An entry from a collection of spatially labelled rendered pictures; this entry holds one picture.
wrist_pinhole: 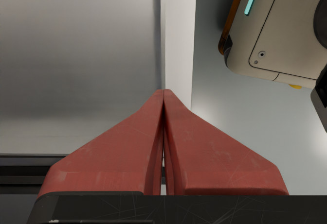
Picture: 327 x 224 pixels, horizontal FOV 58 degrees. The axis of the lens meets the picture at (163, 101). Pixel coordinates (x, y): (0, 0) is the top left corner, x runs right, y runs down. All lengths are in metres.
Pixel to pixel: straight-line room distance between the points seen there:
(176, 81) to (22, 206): 0.36
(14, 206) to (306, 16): 0.92
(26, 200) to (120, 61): 0.32
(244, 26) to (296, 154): 1.00
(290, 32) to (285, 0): 0.11
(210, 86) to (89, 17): 1.14
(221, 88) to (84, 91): 1.11
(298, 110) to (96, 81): 1.35
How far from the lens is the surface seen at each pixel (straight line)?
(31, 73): 0.38
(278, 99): 1.54
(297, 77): 1.14
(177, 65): 0.34
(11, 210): 0.60
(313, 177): 2.03
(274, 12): 1.00
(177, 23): 0.32
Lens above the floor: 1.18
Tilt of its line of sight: 54 degrees down
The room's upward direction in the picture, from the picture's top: 178 degrees counter-clockwise
